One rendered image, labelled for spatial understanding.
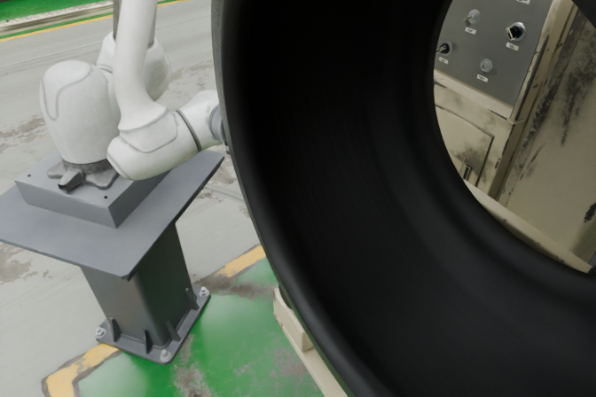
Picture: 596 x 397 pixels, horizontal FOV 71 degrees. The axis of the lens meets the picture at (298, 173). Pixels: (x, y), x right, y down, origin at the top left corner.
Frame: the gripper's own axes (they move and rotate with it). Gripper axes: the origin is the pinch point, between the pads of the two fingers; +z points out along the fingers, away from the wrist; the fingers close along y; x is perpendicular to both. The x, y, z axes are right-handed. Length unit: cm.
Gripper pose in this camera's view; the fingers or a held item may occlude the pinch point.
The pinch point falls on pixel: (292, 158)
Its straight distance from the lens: 66.2
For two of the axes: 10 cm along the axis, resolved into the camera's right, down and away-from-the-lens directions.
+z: 5.2, 3.2, -7.9
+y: 8.5, -3.3, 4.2
